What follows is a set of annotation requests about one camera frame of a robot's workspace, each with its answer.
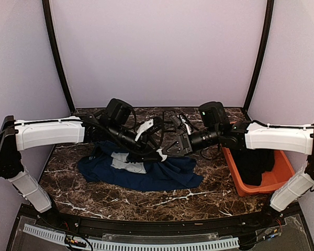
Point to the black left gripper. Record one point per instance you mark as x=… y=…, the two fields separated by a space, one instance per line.
x=140 y=150

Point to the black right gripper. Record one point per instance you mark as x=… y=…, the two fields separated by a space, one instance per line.
x=186 y=147

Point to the round gold white brooch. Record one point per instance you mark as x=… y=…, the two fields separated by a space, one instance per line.
x=163 y=156

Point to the black brooch box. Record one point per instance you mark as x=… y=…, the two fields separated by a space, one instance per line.
x=169 y=126

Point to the blue printed t-shirt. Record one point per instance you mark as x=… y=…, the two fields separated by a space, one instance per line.
x=111 y=164

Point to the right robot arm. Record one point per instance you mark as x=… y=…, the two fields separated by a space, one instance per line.
x=213 y=116

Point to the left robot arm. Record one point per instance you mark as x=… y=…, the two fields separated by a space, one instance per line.
x=109 y=124

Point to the black garment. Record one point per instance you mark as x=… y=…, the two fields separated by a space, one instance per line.
x=251 y=164

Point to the orange plastic basket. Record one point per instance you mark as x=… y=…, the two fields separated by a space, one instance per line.
x=274 y=180

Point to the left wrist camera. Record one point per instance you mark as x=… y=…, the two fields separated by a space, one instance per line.
x=149 y=127

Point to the white slotted cable duct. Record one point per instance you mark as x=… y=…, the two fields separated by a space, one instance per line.
x=134 y=242

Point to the black front rail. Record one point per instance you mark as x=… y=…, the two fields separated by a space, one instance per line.
x=243 y=225

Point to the right black frame post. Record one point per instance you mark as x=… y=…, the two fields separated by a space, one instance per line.
x=260 y=55

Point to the black frame post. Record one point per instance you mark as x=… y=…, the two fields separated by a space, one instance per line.
x=260 y=55
x=56 y=54

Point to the left black frame post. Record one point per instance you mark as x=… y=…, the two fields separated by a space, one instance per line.
x=56 y=54

